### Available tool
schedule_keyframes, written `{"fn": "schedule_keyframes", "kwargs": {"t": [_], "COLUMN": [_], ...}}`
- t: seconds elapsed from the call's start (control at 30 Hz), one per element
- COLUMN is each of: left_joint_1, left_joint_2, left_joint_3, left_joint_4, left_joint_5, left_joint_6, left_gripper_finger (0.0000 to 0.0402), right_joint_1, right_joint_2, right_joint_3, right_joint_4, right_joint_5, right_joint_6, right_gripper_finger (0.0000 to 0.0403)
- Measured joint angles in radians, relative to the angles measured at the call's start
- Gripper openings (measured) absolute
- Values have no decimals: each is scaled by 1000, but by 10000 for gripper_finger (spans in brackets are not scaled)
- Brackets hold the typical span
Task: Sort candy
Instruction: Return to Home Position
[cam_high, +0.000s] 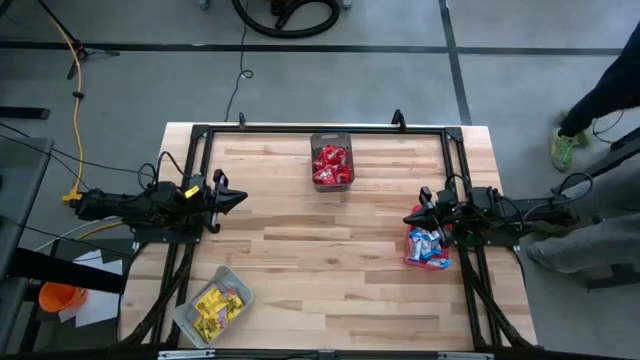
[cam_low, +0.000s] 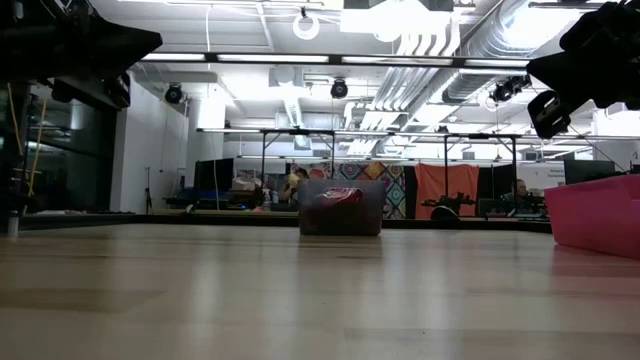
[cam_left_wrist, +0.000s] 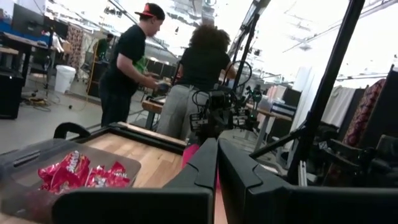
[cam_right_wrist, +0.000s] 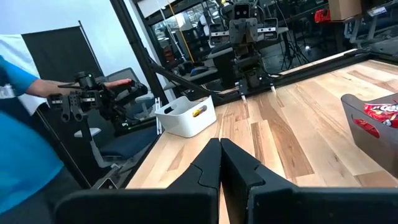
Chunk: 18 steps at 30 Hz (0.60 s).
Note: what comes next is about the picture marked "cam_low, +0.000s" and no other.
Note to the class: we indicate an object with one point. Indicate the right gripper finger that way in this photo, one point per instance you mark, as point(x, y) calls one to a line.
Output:
point(570, 70)

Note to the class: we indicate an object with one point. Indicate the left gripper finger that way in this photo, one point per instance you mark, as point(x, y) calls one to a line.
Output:
point(115, 45)

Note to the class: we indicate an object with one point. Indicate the red plastic bin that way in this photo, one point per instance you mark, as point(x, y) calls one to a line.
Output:
point(600, 215)

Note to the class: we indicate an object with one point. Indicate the red Skittles packet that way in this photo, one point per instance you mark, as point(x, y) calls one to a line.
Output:
point(340, 196)

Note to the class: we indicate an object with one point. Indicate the black ceiling spotlight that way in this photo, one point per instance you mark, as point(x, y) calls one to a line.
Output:
point(339, 89)
point(173, 95)
point(510, 89)

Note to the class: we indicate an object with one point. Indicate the black monitor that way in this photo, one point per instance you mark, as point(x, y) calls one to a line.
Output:
point(587, 172)
point(214, 180)

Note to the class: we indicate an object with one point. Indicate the person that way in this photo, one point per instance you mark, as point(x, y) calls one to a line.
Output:
point(520, 192)
point(295, 185)

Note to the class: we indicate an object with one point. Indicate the thin black stand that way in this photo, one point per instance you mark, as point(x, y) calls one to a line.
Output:
point(148, 190)

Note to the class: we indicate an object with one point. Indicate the overhead light bar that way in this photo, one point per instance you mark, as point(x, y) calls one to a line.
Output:
point(400, 60)

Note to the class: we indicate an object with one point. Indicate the orange hanging cloth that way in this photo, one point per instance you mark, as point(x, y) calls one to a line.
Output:
point(440, 180)

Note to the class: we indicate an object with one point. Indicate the small white cylinder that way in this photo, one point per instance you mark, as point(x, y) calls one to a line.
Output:
point(13, 224)

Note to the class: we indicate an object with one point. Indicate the grey translucent plastic bin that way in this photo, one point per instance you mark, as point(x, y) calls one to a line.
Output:
point(342, 220)

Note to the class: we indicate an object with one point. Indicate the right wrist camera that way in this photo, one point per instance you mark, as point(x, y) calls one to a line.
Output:
point(547, 115)

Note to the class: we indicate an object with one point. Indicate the silver ventilation duct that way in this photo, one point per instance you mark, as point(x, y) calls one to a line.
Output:
point(480, 82)

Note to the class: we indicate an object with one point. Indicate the black metal rig frame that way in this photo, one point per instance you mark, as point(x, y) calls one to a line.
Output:
point(297, 132)
point(480, 136)

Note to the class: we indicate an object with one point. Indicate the black aluminium table frame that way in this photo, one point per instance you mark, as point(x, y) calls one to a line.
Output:
point(500, 224)

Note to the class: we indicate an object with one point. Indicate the black curved bracket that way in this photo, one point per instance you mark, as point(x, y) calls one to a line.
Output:
point(190, 208)
point(444, 213)

